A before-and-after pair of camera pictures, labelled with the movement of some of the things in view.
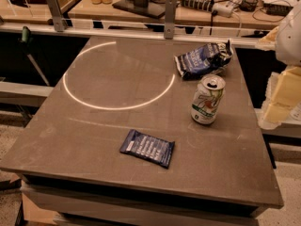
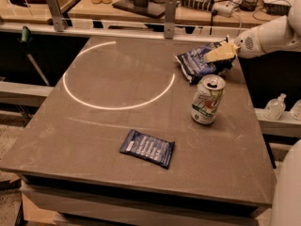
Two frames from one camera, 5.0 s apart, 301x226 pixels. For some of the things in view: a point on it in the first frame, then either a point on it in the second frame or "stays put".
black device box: x=277 y=9 stays put
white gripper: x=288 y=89 → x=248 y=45
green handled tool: x=25 y=41 stays put
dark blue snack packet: x=148 y=147 stays put
